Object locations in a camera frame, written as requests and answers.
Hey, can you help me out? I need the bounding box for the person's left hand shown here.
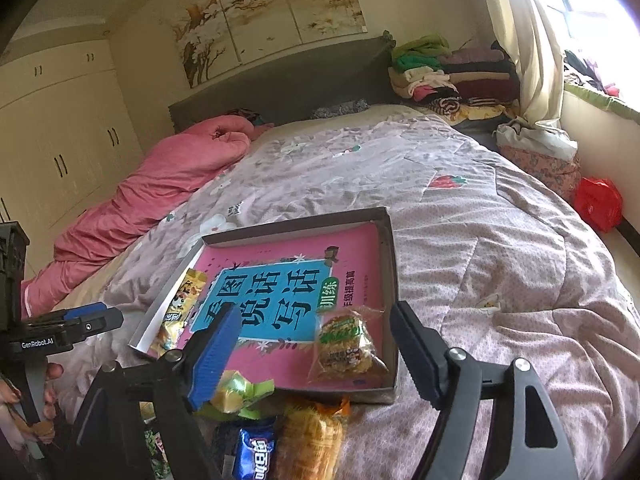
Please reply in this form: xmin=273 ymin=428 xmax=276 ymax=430
xmin=0 ymin=362 xmax=66 ymax=453

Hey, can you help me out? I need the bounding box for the yellow green candy packet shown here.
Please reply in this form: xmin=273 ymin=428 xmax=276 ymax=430
xmin=197 ymin=370 xmax=276 ymax=421

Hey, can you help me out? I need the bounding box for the floral cloth bag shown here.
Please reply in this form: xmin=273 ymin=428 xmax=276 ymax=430
xmin=500 ymin=145 xmax=583 ymax=201

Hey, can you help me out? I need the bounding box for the orange snack packet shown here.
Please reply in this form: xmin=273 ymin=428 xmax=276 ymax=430
xmin=277 ymin=397 xmax=351 ymax=480

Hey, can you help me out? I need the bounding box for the round cake packet green label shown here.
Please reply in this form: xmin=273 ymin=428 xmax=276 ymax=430
xmin=307 ymin=306 xmax=390 ymax=386

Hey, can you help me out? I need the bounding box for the shallow cardboard box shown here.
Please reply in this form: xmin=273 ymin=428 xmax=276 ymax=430
xmin=129 ymin=206 xmax=399 ymax=405

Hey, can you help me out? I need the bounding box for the pile of folded clothes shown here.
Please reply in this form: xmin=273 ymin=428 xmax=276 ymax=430
xmin=390 ymin=35 xmax=523 ymax=126

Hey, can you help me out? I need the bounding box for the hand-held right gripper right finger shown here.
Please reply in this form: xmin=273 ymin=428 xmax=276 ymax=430
xmin=390 ymin=301 xmax=581 ymax=480

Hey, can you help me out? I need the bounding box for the white cloth bundle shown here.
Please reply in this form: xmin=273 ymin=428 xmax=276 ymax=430
xmin=492 ymin=120 xmax=578 ymax=161

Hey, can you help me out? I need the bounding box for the dark headboard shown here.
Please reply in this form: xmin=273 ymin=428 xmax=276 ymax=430
xmin=167 ymin=30 xmax=396 ymax=136

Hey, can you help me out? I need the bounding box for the green windowsill cloth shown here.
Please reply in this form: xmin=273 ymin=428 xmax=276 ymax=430
xmin=562 ymin=82 xmax=640 ymax=123

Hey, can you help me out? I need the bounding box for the cream curtain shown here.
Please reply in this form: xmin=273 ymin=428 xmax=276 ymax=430
xmin=475 ymin=0 xmax=576 ymax=131

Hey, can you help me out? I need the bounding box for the blue snack packet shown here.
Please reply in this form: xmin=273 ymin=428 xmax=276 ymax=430
xmin=215 ymin=417 xmax=278 ymax=480

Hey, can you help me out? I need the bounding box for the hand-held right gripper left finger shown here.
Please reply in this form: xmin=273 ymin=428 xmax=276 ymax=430
xmin=65 ymin=302 xmax=244 ymax=480

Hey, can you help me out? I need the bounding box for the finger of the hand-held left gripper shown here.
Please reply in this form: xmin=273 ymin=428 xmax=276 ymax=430
xmin=64 ymin=303 xmax=124 ymax=348

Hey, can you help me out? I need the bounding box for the flower wall painting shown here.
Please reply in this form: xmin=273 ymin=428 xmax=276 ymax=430
xmin=160 ymin=0 xmax=368 ymax=90

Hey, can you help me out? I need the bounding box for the red plastic bag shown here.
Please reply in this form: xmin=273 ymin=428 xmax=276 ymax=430
xmin=572 ymin=177 xmax=625 ymax=233

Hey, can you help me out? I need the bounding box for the dark green pea packet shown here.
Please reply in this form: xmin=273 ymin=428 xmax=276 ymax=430
xmin=142 ymin=402 xmax=173 ymax=480

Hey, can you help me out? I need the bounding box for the pink blanket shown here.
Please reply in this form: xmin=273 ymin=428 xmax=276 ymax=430
xmin=20 ymin=115 xmax=256 ymax=321

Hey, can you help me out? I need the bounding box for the dark patterned pillow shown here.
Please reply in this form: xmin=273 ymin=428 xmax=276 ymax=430
xmin=310 ymin=100 xmax=371 ymax=121

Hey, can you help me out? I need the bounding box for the window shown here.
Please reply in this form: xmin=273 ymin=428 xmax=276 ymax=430
xmin=545 ymin=0 xmax=640 ymax=86

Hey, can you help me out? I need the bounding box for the pink book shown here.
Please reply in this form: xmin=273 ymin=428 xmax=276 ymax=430
xmin=180 ymin=223 xmax=388 ymax=390

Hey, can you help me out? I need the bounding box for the long yellow snack packet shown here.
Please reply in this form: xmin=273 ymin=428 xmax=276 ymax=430
xmin=152 ymin=268 xmax=208 ymax=356

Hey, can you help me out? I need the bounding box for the cream wardrobe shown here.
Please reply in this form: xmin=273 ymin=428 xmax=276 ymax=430
xmin=0 ymin=35 xmax=151 ymax=241

